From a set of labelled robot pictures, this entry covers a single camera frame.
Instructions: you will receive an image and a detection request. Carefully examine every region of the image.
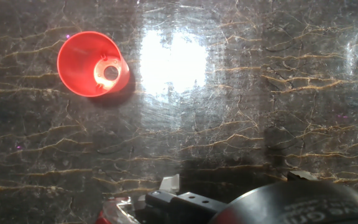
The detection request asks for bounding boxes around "gripper left finger with pad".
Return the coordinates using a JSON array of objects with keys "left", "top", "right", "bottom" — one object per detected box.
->
[{"left": 144, "top": 173, "right": 228, "bottom": 224}]

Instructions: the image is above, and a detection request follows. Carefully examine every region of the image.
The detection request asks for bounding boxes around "gripper right finger with pad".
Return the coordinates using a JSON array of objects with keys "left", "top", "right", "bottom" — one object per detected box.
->
[{"left": 287, "top": 170, "right": 319, "bottom": 182}]

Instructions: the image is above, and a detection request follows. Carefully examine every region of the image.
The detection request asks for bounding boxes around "red plastic cup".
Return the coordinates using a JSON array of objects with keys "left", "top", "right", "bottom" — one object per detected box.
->
[{"left": 57, "top": 30, "right": 131, "bottom": 98}]

